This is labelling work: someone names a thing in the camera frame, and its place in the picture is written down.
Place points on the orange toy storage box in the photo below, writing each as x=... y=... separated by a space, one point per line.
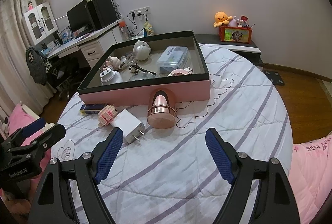
x=235 y=34

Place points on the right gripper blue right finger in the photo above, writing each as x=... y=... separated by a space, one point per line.
x=223 y=154

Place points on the white wall power strip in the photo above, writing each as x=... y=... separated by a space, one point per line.
x=142 y=10

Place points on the pink and black storage box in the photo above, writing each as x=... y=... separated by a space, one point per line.
x=194 y=87

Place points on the orange octopus plush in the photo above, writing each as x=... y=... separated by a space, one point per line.
x=221 y=19

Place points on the rose gold metallic cup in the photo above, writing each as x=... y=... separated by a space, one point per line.
x=161 y=112

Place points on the black office chair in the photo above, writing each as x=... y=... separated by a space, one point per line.
x=61 y=76

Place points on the black rhinestone hair clip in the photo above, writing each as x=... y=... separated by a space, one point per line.
x=135 y=69

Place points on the pink brick donut model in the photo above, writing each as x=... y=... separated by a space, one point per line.
x=178 y=72

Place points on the snack bag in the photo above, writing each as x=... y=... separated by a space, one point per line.
x=148 y=29

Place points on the white glass door cabinet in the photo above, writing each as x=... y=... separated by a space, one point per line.
x=39 y=23

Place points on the orange capped water bottle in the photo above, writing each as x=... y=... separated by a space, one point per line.
x=124 y=30

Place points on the black bathroom scale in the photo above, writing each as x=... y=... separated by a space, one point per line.
x=274 y=77

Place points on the white desk with drawers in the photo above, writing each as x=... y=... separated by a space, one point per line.
x=92 y=45

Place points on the white charger block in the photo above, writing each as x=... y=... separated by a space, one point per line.
x=131 y=126

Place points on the clear glass bottle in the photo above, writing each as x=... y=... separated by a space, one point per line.
x=128 y=59

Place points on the clear plastic case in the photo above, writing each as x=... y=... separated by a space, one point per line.
x=174 y=57

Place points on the pink brick block figure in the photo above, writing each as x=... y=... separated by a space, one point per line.
x=107 y=115

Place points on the white cat night light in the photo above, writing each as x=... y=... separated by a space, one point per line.
x=141 y=50

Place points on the blue and gold box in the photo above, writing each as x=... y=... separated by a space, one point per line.
x=92 y=108

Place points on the pink pig doll figure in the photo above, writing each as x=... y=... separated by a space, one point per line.
x=115 y=63

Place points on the beige curtain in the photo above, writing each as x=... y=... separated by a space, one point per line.
x=16 y=82

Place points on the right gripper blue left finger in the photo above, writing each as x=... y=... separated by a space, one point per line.
x=105 y=154

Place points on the white travel plug adapter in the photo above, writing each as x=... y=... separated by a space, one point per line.
x=109 y=76

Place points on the dark jacket on chair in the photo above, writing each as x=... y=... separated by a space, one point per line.
x=38 y=65

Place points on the pink blanket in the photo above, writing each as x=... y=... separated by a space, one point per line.
x=310 y=176

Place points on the white quilted striped bedspread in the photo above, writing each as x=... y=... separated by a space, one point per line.
x=169 y=176

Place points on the black computer monitor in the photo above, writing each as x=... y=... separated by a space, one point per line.
x=78 y=17

